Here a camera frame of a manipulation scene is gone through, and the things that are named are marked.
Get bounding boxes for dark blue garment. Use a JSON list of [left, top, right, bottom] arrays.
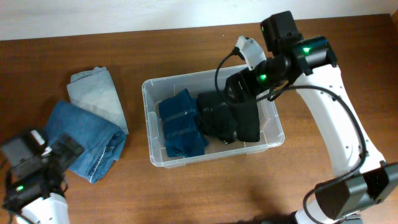
[[159, 89, 209, 157]]

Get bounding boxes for black garment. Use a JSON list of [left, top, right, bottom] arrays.
[[233, 101, 260, 142], [197, 91, 238, 144]]

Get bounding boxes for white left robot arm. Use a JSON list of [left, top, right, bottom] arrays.
[[1, 129, 84, 223]]

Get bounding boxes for blue denim jeans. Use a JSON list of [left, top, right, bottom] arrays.
[[45, 101, 126, 184]]

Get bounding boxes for light grey folded jeans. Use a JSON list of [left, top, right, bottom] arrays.
[[67, 67, 129, 134]]

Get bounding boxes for clear plastic storage container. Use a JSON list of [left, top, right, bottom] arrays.
[[142, 70, 285, 168]]

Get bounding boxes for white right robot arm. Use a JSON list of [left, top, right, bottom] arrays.
[[220, 11, 397, 223]]

